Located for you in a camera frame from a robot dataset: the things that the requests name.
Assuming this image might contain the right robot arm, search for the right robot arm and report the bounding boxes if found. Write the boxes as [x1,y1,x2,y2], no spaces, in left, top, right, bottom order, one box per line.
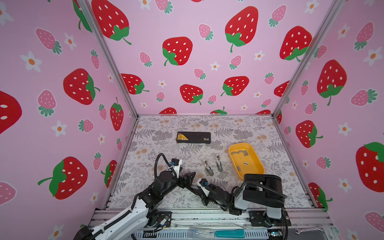
[187,174,287,227]

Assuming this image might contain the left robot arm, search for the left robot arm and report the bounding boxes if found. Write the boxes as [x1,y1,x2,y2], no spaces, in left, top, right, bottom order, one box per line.
[74,153,196,240]

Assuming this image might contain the black tool case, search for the black tool case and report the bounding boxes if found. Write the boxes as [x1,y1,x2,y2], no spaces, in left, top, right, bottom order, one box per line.
[176,132,212,144]

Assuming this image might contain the yellow plastic tray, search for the yellow plastic tray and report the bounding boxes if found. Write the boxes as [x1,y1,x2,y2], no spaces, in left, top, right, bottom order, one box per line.
[229,143,265,181]

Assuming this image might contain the staple strips in tray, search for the staple strips in tray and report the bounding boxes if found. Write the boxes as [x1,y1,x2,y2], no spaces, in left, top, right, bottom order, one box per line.
[231,150,249,172]

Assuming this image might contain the silver wrench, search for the silver wrench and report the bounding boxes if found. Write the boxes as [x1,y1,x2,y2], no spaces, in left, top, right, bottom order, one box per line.
[294,226,325,235]

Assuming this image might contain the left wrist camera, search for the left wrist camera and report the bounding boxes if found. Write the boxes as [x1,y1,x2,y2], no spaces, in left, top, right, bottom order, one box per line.
[171,159,183,179]

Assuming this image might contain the teal handled tool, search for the teal handled tool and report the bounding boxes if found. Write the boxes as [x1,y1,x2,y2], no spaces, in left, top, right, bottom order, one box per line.
[215,229,245,239]

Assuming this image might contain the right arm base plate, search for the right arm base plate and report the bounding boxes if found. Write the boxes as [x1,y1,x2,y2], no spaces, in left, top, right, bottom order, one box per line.
[249,210,292,228]

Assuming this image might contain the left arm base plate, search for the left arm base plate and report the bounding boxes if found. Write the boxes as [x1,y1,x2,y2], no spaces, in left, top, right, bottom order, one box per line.
[151,211,172,229]

